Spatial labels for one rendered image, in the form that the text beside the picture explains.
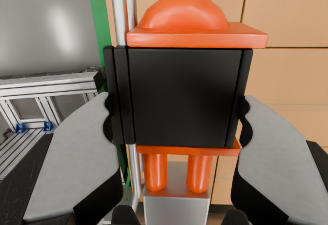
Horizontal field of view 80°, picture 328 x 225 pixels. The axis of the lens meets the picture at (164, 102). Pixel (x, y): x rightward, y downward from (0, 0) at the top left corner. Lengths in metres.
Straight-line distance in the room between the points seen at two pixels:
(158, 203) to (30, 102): 1.25
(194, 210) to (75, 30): 1.22
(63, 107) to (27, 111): 0.23
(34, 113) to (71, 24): 0.57
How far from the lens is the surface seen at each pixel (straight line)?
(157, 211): 0.21
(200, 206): 0.21
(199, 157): 0.17
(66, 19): 1.33
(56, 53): 1.42
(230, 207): 1.26
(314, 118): 0.93
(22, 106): 1.44
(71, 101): 1.26
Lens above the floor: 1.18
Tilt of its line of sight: 61 degrees down
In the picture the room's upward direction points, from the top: 175 degrees counter-clockwise
